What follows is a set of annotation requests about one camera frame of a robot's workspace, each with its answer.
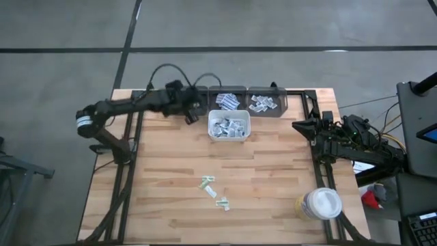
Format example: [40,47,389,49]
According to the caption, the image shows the white paper sheet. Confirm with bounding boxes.
[353,161,376,174]

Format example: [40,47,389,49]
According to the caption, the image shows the white plastic bin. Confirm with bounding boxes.
[208,109,252,143]

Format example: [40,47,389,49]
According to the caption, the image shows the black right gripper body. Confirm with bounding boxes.
[309,111,337,148]

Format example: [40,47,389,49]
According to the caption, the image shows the dark grey side cart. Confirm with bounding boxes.
[395,81,437,179]

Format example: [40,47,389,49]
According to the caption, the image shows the grey fabric bundle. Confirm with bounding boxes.
[373,183,389,202]

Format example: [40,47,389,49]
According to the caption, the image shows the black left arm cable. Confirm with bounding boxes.
[147,63,223,90]

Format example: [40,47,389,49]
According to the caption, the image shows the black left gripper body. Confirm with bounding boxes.
[163,80,204,116]

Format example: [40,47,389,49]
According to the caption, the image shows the red cloth bag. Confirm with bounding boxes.
[360,189,385,210]

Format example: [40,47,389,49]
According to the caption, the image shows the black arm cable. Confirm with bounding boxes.
[336,118,383,151]
[147,63,223,90]

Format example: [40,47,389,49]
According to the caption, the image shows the black keyboard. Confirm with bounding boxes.
[405,210,437,246]

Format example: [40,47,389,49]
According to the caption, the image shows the black cart post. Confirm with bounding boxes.
[411,71,437,96]

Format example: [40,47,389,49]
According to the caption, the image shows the grey metal stand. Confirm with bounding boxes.
[0,136,55,246]

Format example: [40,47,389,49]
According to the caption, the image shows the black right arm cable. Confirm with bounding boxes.
[336,118,383,151]

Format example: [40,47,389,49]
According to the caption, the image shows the blue screen display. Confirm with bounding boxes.
[416,122,437,144]

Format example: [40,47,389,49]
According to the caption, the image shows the yellow cable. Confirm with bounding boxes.
[378,114,407,154]

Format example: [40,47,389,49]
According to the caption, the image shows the Lysol wipes canister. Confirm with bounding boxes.
[295,187,343,221]

